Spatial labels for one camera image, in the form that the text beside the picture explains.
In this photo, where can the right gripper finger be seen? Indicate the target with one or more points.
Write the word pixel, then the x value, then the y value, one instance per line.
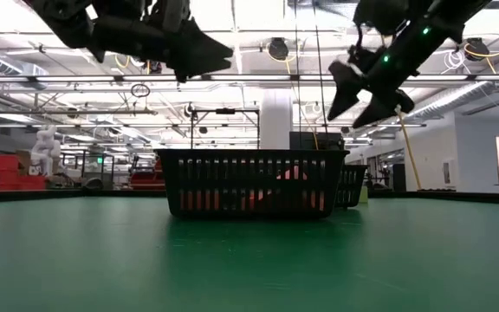
pixel 345 86
pixel 386 107

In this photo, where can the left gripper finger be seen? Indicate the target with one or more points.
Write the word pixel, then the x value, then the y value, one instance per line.
pixel 197 68
pixel 199 45

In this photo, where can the small red foam block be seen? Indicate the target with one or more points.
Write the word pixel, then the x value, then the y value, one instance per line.
pixel 293 174

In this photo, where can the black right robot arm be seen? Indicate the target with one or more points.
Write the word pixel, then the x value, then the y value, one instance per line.
pixel 388 13

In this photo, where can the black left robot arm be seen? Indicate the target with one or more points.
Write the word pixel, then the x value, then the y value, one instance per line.
pixel 67 21

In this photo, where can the black cabinet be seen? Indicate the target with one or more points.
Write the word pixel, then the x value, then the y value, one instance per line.
pixel 306 141
pixel 399 177

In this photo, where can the black slotted plastic basket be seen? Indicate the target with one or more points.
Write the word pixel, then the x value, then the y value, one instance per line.
pixel 254 155
pixel 353 170

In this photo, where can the white building column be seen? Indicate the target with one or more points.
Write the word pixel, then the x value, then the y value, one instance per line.
pixel 275 121

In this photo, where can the black mat orange-striped edge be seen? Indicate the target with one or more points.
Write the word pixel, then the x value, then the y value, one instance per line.
pixel 438 190

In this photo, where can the black metal cart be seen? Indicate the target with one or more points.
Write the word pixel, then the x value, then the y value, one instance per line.
pixel 98 171

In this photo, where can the white humanoid robot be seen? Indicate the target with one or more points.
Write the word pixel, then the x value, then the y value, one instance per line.
pixel 45 151

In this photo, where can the stack of red bins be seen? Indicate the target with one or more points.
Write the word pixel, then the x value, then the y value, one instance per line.
pixel 2 173

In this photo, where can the green table mat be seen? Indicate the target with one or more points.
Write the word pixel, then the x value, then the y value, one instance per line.
pixel 102 260

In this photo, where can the black frame workstation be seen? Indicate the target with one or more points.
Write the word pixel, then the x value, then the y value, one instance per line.
pixel 225 111

